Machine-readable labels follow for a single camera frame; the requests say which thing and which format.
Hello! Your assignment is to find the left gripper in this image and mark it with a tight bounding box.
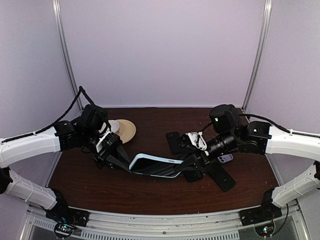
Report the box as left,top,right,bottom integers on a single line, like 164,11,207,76
83,127,137,175

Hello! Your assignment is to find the black phone case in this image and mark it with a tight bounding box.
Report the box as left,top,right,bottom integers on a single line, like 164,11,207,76
206,162,236,192

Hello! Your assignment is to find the lavender phone case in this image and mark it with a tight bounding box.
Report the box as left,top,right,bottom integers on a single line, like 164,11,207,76
217,154,234,164

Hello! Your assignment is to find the black cased phone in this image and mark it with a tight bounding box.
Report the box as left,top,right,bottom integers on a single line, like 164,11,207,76
165,131,187,154

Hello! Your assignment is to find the light blue cased phone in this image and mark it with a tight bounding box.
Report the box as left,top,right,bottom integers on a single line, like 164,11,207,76
128,153,183,179

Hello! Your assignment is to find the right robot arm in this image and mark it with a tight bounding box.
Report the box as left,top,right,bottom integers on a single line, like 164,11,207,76
176,104,320,221

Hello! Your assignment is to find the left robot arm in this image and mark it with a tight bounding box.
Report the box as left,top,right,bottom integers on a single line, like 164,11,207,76
0,104,131,222

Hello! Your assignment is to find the black phone under blue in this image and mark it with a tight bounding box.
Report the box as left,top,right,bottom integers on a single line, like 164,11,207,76
183,170,204,183

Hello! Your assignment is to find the beige saucer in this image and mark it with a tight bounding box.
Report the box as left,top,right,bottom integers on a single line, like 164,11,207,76
116,119,137,144

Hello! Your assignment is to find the white teacup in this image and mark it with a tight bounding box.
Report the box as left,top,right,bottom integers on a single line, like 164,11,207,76
108,120,120,135

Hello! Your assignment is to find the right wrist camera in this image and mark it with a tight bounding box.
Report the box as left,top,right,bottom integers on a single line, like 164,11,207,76
185,131,209,156

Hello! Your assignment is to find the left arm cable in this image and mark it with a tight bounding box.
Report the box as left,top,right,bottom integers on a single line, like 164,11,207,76
0,85,108,146

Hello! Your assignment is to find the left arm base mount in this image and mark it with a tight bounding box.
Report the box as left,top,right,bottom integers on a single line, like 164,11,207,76
42,188,90,239

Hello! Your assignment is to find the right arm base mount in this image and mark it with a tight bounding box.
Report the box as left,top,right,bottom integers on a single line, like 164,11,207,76
239,188,289,239

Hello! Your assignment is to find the aluminium front rail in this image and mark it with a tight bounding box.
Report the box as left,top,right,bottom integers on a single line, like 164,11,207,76
24,203,308,240

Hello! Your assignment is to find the left aluminium post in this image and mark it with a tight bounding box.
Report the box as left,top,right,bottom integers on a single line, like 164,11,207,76
52,0,78,97

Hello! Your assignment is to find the aluminium post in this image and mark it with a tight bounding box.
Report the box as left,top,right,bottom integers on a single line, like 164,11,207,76
52,0,78,97
241,0,273,113

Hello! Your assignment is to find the right aluminium post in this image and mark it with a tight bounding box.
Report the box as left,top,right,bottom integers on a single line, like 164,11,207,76
241,0,273,113

